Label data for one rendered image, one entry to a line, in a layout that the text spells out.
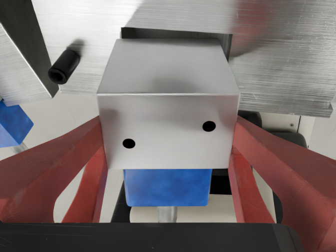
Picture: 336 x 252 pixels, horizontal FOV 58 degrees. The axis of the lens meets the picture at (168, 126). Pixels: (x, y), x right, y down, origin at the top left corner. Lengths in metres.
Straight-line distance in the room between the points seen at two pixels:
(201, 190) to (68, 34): 0.10
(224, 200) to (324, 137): 1.07
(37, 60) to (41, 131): 1.50
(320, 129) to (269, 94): 1.30
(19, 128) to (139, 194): 0.16
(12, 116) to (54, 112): 1.31
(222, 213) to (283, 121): 0.60
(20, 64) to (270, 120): 0.86
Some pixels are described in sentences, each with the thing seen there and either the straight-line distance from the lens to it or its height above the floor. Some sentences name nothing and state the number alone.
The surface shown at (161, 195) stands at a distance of 0.16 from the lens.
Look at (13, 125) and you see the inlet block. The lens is 0.29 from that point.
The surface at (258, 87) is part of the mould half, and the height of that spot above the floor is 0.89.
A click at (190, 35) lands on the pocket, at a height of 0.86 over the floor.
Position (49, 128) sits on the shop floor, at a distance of 1.70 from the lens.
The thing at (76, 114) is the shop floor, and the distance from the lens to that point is 1.54.
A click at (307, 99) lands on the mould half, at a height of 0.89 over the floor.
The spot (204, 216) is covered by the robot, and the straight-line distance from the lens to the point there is 0.47.
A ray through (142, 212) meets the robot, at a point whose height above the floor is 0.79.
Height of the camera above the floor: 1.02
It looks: 45 degrees down
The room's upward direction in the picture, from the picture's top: 168 degrees counter-clockwise
